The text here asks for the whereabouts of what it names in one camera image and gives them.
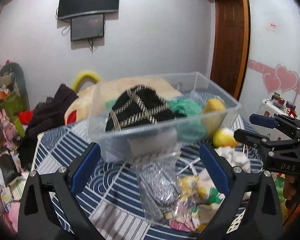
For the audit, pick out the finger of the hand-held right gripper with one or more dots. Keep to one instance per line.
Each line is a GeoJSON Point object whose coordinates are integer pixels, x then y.
{"type": "Point", "coordinates": [250, 137]}
{"type": "Point", "coordinates": [263, 120]}

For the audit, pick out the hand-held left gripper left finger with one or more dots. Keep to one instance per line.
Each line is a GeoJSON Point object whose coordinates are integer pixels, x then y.
{"type": "Point", "coordinates": [86, 167]}

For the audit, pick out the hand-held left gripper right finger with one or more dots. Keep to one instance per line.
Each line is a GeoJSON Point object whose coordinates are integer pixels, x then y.
{"type": "Point", "coordinates": [215, 167]}

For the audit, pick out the clear plastic storage box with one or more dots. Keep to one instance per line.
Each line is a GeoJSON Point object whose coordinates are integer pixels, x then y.
{"type": "Point", "coordinates": [102, 135]}

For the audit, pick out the person's right hand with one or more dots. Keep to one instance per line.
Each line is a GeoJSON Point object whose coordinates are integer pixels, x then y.
{"type": "Point", "coordinates": [291, 186]}

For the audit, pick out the white fluffy cloth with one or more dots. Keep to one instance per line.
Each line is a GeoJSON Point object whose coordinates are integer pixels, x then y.
{"type": "Point", "coordinates": [236, 158]}

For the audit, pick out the yellow and white plush toy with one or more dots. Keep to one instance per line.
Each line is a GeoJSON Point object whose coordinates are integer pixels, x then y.
{"type": "Point", "coordinates": [225, 137]}

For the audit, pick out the blue striped blanket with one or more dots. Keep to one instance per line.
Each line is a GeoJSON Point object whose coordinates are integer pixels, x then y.
{"type": "Point", "coordinates": [110, 187]}

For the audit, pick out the floral patterned cloth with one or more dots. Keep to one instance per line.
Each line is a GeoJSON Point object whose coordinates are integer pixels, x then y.
{"type": "Point", "coordinates": [190, 187]}

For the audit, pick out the small pink heart decoration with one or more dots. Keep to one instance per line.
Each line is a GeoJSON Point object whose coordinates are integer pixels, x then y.
{"type": "Point", "coordinates": [271, 82]}

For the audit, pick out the large pink heart decoration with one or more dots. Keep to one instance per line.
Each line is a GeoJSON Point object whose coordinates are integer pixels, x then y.
{"type": "Point", "coordinates": [287, 78]}

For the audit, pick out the bagged grey knitted item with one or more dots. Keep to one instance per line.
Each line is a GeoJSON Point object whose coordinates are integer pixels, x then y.
{"type": "Point", "coordinates": [157, 187]}

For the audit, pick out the large beige plush toy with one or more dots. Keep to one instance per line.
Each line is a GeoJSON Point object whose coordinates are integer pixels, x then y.
{"type": "Point", "coordinates": [81, 105]}

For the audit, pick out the pile of dark clothes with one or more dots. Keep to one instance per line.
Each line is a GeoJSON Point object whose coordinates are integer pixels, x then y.
{"type": "Point", "coordinates": [50, 112]}

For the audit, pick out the green knitted cloth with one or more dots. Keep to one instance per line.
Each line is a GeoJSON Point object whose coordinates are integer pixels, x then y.
{"type": "Point", "coordinates": [187, 107]}

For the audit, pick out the red cloth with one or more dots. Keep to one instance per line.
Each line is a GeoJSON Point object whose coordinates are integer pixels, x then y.
{"type": "Point", "coordinates": [26, 116]}

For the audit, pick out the wooden door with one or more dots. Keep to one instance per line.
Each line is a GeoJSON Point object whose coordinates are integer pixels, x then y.
{"type": "Point", "coordinates": [228, 47]}

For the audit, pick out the black sock with beige pattern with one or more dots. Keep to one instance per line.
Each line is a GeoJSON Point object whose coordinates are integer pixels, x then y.
{"type": "Point", "coordinates": [145, 105]}

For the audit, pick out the pink rabbit doll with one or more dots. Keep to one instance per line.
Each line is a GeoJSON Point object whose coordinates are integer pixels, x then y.
{"type": "Point", "coordinates": [7, 126]}

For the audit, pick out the yellow curved tube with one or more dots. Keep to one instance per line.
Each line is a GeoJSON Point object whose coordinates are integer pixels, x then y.
{"type": "Point", "coordinates": [86, 74]}

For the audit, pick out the green cardboard box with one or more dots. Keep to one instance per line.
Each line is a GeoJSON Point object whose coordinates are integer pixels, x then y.
{"type": "Point", "coordinates": [11, 102]}

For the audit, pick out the grey padded chair back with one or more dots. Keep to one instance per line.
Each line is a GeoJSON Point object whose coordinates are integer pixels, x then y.
{"type": "Point", "coordinates": [17, 77]}

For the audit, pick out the white wall label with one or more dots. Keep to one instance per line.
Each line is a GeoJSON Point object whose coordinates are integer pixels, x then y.
{"type": "Point", "coordinates": [272, 27]}

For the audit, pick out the small wall monitor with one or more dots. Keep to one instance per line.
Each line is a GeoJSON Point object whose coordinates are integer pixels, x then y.
{"type": "Point", "coordinates": [87, 27]}

